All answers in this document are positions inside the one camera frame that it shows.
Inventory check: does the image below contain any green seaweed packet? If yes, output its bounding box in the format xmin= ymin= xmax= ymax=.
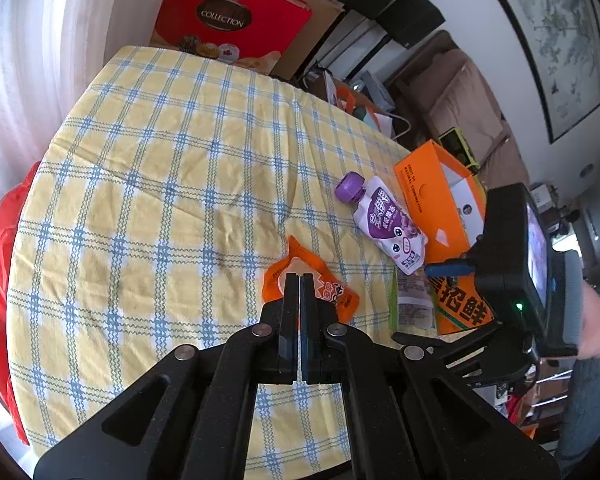
xmin=390 ymin=269 xmax=439 ymax=334

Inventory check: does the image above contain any framed ink painting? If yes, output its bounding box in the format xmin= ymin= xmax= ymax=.
xmin=487 ymin=0 xmax=600 ymax=144

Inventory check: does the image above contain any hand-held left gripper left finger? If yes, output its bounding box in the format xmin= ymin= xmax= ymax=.
xmin=32 ymin=272 xmax=300 ymax=480

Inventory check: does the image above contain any brown sofa cushion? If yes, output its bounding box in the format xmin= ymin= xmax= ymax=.
xmin=424 ymin=50 xmax=512 ymax=137
xmin=480 ymin=132 xmax=531 ymax=187

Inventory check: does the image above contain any open printed cardboard box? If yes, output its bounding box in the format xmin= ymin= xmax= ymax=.
xmin=321 ymin=70 xmax=397 ymax=137

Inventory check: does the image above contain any person's right forearm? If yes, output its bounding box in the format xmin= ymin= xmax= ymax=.
xmin=579 ymin=282 xmax=600 ymax=362

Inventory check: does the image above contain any red plastic bag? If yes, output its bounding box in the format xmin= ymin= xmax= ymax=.
xmin=0 ymin=161 xmax=42 ymax=447

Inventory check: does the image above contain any orange teal handheld device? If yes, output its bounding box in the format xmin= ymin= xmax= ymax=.
xmin=336 ymin=87 xmax=379 ymax=127

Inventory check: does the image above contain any wooden sofa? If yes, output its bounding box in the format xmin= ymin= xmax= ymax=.
xmin=389 ymin=29 xmax=532 ymax=192

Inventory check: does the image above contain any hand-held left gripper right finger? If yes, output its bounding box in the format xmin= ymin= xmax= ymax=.
xmin=301 ymin=273 xmax=562 ymax=480

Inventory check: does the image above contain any white curtain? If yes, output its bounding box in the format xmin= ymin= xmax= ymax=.
xmin=0 ymin=0 xmax=182 ymax=203

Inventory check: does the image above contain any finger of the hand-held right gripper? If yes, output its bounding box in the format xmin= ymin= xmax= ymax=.
xmin=424 ymin=255 xmax=477 ymax=279
xmin=390 ymin=324 xmax=502 ymax=362

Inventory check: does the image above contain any orange bag black print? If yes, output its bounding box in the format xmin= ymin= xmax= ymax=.
xmin=426 ymin=274 xmax=497 ymax=337

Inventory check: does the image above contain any large brown cardboard box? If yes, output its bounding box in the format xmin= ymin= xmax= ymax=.
xmin=260 ymin=0 xmax=347 ymax=82

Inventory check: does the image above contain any red chocolate print gift bag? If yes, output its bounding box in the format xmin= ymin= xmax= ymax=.
xmin=150 ymin=0 xmax=314 ymax=74

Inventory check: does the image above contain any grey electronic device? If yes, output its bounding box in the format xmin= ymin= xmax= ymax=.
xmin=359 ymin=71 xmax=397 ymax=112

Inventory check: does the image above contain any person's leg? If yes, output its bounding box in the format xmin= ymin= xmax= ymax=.
xmin=554 ymin=357 xmax=600 ymax=467

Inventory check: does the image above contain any orange snack packet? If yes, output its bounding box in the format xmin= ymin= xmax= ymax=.
xmin=262 ymin=235 xmax=362 ymax=326

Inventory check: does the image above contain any white cable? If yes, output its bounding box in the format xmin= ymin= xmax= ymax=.
xmin=384 ymin=111 xmax=417 ymax=142

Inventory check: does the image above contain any purple drink pouch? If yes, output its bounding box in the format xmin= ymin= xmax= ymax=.
xmin=335 ymin=172 xmax=429 ymax=276

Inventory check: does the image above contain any orange cardboard box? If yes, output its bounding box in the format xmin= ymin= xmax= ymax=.
xmin=393 ymin=139 xmax=489 ymax=257

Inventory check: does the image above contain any yellow green radio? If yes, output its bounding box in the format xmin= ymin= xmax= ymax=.
xmin=436 ymin=127 xmax=481 ymax=174

